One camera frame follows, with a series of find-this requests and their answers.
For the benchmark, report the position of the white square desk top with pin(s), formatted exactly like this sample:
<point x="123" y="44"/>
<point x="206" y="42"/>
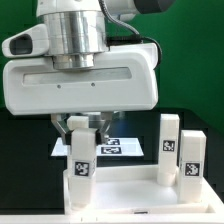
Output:
<point x="129" y="190"/>

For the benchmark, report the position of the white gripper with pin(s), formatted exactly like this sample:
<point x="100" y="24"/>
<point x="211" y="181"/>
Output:
<point x="122" y="79"/>

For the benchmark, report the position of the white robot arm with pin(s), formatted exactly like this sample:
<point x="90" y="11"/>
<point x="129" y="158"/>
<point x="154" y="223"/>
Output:
<point x="68" y="64"/>

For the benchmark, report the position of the white marker base sheet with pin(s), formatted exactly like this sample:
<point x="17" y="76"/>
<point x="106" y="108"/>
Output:
<point x="114" y="147"/>

